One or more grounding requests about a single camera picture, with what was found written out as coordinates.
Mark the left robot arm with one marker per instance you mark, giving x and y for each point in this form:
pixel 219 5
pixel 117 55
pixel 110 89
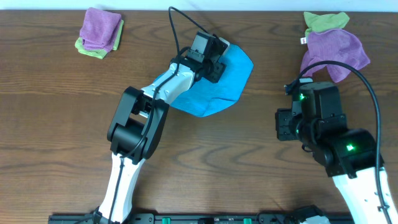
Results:
pixel 138 122

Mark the folded green cloth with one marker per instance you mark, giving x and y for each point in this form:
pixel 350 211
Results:
pixel 99 53

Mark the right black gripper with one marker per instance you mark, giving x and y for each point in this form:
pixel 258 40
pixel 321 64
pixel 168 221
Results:
pixel 283 125

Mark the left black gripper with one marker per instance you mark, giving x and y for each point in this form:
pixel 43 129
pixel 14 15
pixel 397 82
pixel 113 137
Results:
pixel 216 72

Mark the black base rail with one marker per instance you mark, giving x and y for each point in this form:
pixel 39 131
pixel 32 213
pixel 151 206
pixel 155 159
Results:
pixel 199 219

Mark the folded purple cloth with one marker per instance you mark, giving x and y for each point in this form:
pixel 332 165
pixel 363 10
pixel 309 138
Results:
pixel 100 29

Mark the crumpled green cloth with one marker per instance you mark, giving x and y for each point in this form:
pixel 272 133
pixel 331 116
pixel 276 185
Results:
pixel 321 23

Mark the crumpled purple cloth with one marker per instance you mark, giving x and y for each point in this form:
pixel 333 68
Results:
pixel 336 45

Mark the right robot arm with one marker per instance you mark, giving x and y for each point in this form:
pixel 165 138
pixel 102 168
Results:
pixel 317 120

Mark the white cloth label tag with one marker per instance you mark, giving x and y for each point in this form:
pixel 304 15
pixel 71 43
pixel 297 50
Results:
pixel 303 40

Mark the blue microfiber cloth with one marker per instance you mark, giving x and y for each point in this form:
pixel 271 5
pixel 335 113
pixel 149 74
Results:
pixel 205 98

